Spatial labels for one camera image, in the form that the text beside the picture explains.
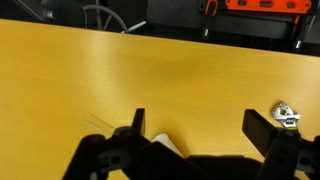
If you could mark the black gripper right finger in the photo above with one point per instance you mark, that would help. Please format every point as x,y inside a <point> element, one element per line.
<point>286,156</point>

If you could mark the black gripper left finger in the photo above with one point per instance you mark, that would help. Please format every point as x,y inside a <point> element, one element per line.
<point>100,156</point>

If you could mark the orange clamp tool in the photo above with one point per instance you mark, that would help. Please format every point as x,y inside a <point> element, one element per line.
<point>266,5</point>

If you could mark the small silver wrench tool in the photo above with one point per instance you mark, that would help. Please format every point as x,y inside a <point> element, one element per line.
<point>283,115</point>

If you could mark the gray chair wheel base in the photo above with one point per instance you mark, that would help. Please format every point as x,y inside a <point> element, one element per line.
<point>100,15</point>

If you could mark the white paper cup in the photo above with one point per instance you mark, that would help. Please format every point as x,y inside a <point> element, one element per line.
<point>166,141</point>

